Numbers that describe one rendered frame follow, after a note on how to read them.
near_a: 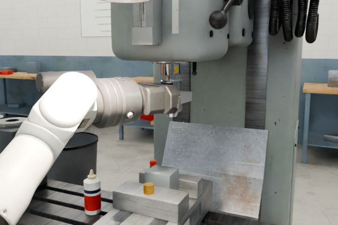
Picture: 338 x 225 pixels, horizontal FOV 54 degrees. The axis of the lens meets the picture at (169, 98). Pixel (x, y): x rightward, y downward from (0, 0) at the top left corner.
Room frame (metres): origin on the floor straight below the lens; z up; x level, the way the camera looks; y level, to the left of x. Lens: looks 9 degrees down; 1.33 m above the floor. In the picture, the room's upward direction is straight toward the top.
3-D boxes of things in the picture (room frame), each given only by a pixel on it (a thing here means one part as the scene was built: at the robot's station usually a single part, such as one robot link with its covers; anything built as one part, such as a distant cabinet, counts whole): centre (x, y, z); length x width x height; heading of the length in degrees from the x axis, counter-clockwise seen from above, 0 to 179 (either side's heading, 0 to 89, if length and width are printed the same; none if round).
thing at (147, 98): (0.63, 0.06, 1.23); 0.13 x 0.12 x 0.10; 42
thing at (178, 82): (0.69, -0.01, 1.26); 0.05 x 0.05 x 0.01
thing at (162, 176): (0.70, 0.02, 1.04); 0.06 x 0.05 x 0.06; 66
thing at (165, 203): (0.64, 0.04, 1.02); 0.15 x 0.06 x 0.04; 66
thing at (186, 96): (0.66, -0.03, 1.24); 0.06 x 0.02 x 0.03; 132
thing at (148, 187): (0.64, 0.04, 1.05); 0.02 x 0.02 x 0.02
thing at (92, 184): (0.77, 0.19, 0.99); 0.04 x 0.04 x 0.11
